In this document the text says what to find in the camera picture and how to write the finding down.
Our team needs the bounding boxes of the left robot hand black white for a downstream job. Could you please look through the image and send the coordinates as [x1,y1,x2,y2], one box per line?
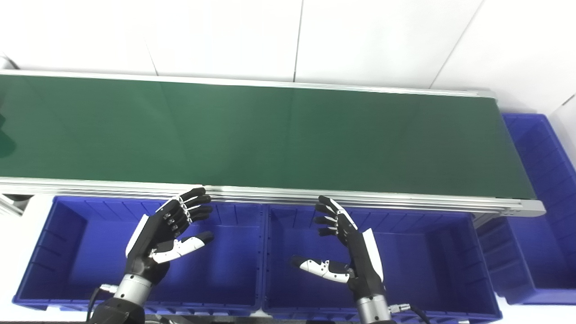
[125,188,215,286]

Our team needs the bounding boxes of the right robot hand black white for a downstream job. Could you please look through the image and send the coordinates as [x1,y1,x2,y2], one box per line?
[290,195,387,298]

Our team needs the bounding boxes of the blue plastic bin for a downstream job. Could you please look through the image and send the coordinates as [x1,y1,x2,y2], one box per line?
[12,195,266,315]
[477,113,576,306]
[262,205,503,322]

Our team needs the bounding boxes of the green conveyor belt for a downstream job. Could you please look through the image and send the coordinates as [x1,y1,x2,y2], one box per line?
[0,69,546,217]
[0,74,537,200]

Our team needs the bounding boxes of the aluminium conveyor support leg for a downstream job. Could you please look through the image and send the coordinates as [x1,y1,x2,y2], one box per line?
[0,193,32,216]

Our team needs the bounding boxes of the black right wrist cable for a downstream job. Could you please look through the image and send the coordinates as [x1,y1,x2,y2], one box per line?
[388,304,432,324]

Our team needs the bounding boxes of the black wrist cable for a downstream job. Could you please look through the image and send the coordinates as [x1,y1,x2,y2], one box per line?
[388,304,432,324]
[85,283,118,322]

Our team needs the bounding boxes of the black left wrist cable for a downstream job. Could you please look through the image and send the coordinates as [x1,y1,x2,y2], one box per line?
[85,283,118,322]

